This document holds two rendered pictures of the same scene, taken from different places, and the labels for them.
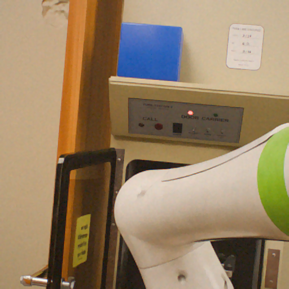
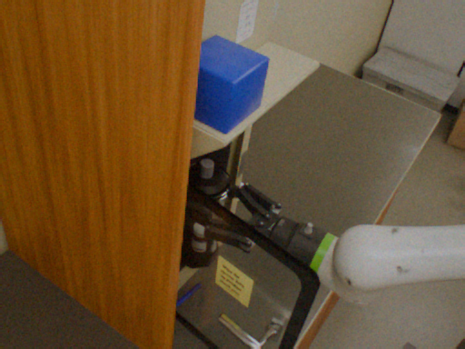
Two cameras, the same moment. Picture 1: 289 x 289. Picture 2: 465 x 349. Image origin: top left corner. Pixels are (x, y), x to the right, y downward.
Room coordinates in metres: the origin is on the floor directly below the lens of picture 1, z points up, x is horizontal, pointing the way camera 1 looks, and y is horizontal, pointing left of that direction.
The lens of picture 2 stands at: (0.99, 0.59, 1.96)
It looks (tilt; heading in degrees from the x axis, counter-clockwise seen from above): 42 degrees down; 293
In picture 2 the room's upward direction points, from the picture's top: 9 degrees clockwise
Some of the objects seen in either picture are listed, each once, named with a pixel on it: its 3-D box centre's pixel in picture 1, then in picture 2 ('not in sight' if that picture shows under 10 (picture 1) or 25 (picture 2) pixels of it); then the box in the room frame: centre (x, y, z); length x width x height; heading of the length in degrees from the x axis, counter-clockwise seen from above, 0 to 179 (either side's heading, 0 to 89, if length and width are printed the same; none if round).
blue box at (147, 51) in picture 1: (151, 53); (221, 83); (1.28, 0.00, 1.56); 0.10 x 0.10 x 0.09; 86
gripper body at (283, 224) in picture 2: not in sight; (271, 230); (1.17, -0.09, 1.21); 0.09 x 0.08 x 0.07; 179
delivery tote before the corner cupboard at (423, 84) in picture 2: not in sight; (405, 91); (1.19, -2.81, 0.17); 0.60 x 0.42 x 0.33; 174
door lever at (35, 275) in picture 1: (47, 276); (246, 328); (1.11, 0.13, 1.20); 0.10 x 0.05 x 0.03; 168
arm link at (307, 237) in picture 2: not in sight; (304, 245); (1.09, -0.09, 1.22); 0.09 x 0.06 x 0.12; 89
